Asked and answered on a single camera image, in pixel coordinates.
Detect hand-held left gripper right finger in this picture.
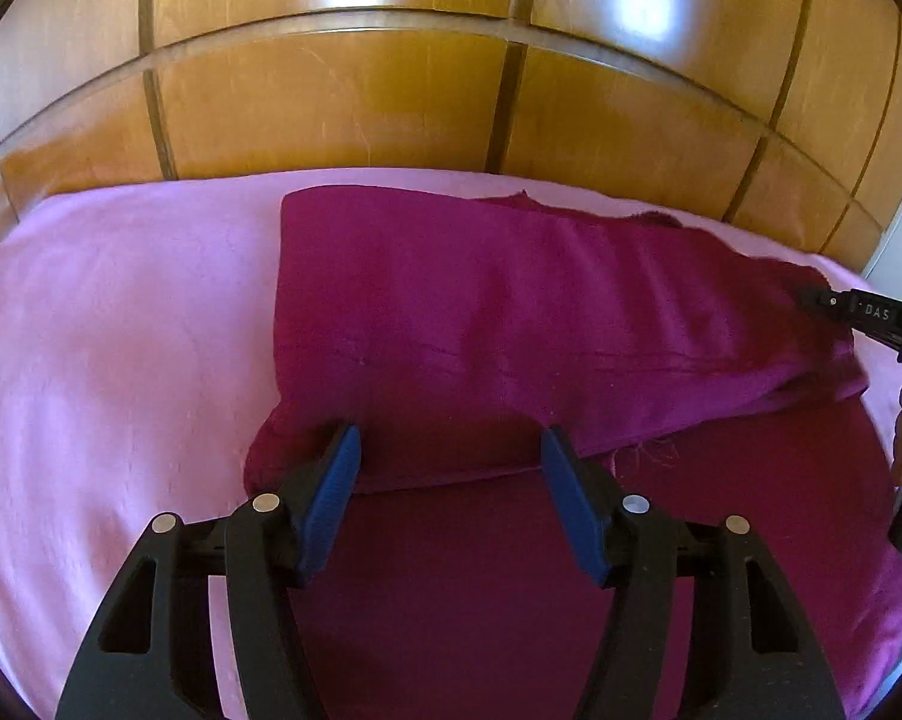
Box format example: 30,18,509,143
539,426,846,720

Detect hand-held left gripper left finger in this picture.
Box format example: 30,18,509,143
55,420,363,720

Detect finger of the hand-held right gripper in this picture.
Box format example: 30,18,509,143
794,281,853,331

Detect maroon cloth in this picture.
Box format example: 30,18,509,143
242,187,902,720

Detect pink bed sheet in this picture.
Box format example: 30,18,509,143
0,169,902,720

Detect wooden headboard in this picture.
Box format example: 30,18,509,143
0,0,902,278

